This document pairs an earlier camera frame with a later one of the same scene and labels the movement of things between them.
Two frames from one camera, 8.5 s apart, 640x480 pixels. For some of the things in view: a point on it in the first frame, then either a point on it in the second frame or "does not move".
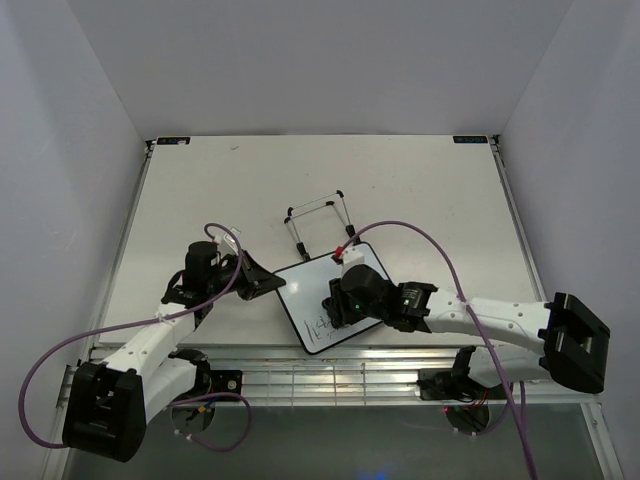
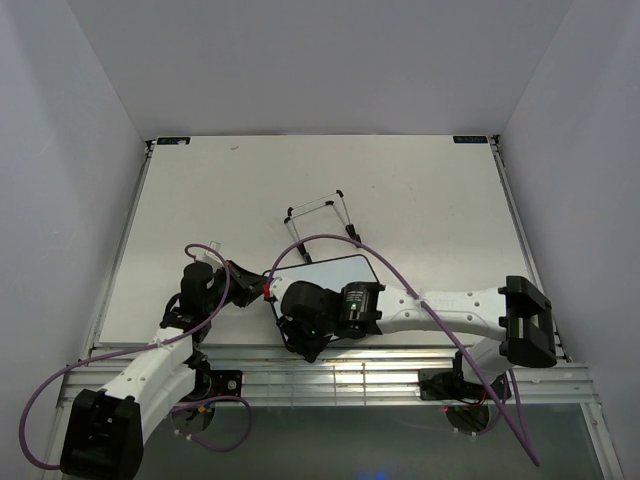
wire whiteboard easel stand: [335, 199] does not move
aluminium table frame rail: [283, 375] does not move
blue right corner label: [470, 139] does not move
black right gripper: [338, 308] → [305, 345]
